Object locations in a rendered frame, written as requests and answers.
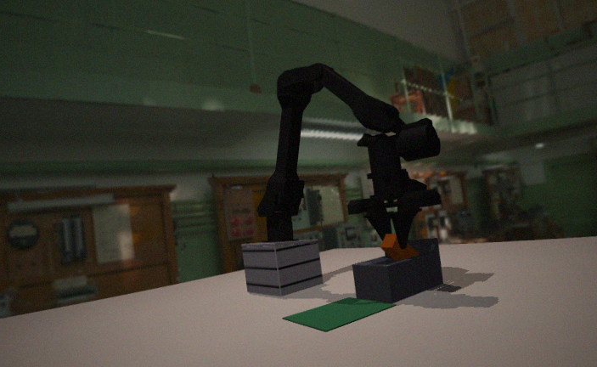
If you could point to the orange l-shaped part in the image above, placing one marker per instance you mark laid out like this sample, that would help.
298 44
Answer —
392 248

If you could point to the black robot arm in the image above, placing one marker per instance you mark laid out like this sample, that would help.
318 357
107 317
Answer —
414 141

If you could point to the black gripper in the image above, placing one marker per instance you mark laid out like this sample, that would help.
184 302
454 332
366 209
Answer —
388 185

